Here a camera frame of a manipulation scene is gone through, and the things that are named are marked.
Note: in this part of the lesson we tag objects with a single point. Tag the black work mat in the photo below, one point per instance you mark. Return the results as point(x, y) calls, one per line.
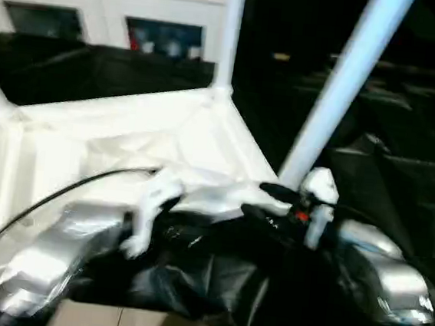
point(394, 168)

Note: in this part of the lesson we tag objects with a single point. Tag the red package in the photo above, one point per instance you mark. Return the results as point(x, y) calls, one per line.
point(134, 39)

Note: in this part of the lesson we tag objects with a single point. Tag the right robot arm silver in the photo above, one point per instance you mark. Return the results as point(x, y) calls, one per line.
point(392, 272)

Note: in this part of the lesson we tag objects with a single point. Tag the black cabinet with yellow label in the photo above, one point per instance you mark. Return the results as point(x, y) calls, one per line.
point(285, 23)

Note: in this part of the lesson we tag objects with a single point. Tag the white plastic table top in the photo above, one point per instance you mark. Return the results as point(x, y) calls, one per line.
point(108, 133)

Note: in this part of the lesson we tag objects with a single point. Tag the small white jar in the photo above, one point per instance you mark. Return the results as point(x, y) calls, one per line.
point(148, 46)
point(173, 48)
point(194, 52)

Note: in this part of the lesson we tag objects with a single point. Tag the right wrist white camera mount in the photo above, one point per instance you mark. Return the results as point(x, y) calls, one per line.
point(319, 184)

